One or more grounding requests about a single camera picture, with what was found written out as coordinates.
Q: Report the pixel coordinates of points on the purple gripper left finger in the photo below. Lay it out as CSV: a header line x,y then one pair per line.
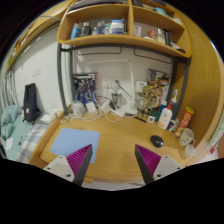
x,y
73,167

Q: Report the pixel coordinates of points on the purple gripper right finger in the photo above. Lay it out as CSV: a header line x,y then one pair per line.
x,y
154,167

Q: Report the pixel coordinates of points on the black computer mouse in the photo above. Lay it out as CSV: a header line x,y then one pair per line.
x,y
157,141

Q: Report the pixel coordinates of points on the white plastic lid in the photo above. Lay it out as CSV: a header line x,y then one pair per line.
x,y
189,151

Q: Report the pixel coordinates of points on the white ceramic mug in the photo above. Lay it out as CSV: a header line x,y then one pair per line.
x,y
187,137

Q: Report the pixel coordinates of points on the white lotion bottle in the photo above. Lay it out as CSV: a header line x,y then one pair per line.
x,y
165,117

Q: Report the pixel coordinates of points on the Groot figurine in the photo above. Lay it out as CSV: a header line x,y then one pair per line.
x,y
145,104

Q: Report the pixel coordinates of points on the red chips can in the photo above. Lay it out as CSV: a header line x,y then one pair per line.
x,y
184,121

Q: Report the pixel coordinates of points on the bed with blue bedding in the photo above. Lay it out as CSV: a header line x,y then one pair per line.
x,y
19,137

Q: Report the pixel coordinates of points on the metal cup with straw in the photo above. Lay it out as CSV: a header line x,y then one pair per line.
x,y
116,98

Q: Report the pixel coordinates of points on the blue robot model box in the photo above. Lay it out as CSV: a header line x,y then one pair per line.
x,y
85,84

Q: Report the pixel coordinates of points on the wooden shelf unit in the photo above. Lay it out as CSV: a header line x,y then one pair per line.
x,y
150,24

